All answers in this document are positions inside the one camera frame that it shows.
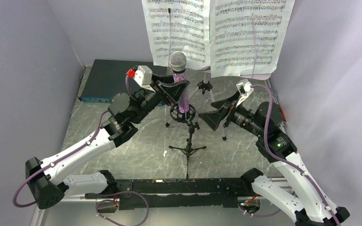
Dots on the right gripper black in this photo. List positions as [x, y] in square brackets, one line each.
[212, 118]

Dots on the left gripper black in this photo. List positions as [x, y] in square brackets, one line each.
[174, 90]

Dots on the purple glitter tube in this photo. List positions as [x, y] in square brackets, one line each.
[177, 62]

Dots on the sheet music page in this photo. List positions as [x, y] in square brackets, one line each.
[178, 25]
[247, 35]

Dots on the lilac perforated music stand desk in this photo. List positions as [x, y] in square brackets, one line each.
[219, 73]

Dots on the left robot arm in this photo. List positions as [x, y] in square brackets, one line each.
[52, 179]

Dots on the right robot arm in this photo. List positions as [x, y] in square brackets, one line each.
[309, 206]

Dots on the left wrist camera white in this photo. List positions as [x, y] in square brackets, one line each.
[142, 75]

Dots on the dark network switch box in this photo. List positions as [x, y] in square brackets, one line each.
[107, 78]

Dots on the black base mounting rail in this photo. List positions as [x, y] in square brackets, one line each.
[198, 192]

